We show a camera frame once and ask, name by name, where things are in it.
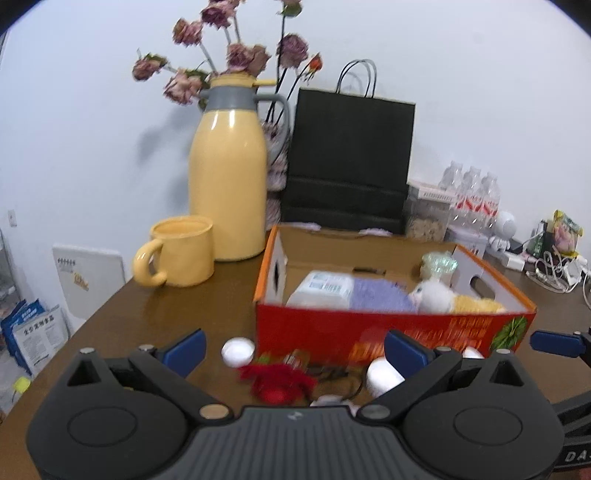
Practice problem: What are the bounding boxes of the dried pink rose bouquet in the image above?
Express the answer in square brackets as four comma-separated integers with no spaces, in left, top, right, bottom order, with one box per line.
[132,0,324,130]

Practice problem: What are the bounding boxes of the clear water bottle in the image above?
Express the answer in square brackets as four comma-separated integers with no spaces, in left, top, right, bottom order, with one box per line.
[438,161,464,217]
[475,173,502,232]
[455,166,483,232]

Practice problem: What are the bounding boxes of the yellow pink snack packet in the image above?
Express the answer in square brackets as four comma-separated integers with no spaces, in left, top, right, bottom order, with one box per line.
[549,210,583,258]

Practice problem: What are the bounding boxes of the clear container with nuts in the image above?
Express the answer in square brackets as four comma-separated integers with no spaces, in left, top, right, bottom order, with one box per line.
[405,179,453,241]

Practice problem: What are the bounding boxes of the dark small bottle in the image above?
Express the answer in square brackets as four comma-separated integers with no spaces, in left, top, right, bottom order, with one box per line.
[531,220,555,254]

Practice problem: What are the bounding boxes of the yellow thermos jug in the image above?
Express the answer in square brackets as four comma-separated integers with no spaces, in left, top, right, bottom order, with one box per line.
[188,75,291,262]

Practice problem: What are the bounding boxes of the white round lid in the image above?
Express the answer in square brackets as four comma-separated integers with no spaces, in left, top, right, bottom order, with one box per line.
[221,338,255,368]

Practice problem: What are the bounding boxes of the pink fuzzy vase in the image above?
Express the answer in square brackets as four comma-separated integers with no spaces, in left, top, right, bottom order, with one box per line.
[261,119,291,232]

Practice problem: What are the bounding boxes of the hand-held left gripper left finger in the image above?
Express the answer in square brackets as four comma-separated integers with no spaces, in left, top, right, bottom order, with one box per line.
[59,329,234,422]

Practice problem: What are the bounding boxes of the red artificial rose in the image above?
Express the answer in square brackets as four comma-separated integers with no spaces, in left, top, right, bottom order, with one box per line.
[238,362,319,406]

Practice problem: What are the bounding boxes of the blue printed packages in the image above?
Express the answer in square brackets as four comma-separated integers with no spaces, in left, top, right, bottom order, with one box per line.
[0,299,70,376]

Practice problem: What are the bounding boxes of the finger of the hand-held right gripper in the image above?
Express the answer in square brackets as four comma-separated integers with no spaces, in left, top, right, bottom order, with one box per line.
[529,329,591,358]

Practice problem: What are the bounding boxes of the black paper bag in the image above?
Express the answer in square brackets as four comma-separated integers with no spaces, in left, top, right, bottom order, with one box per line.
[279,59,416,236]

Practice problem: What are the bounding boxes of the translucent green plastic wrap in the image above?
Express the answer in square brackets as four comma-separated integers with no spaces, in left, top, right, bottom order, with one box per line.
[420,251,459,283]

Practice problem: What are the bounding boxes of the red cardboard box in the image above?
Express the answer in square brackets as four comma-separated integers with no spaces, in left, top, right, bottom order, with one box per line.
[253,224,537,365]

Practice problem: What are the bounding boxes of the white tissue pack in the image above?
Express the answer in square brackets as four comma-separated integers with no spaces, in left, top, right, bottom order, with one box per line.
[286,270,356,309]

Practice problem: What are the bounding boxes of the purple fabric pouch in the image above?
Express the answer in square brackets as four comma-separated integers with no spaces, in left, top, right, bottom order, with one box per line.
[348,277,416,313]

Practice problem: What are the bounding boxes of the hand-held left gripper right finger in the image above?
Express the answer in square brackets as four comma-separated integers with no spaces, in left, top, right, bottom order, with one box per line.
[355,329,532,423]

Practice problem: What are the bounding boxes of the yellow white plush toy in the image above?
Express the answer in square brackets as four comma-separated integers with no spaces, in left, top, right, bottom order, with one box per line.
[409,279,506,315]

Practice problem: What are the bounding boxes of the white panel board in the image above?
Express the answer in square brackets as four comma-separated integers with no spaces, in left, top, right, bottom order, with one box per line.
[52,244,126,324]

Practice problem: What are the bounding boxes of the silver tin box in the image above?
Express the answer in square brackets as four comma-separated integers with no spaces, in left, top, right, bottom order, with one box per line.
[445,226,490,259]

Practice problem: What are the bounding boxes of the yellow mug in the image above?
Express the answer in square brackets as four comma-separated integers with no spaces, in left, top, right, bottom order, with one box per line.
[133,215,215,288]

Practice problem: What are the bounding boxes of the white robot toy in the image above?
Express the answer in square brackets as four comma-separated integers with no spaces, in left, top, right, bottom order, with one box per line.
[488,211,518,252]

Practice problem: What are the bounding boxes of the white ridged jar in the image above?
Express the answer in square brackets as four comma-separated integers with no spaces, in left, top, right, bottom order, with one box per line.
[366,357,406,398]

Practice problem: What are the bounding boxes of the white cable bundle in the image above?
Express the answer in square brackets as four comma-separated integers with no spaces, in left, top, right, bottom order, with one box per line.
[526,249,587,294]

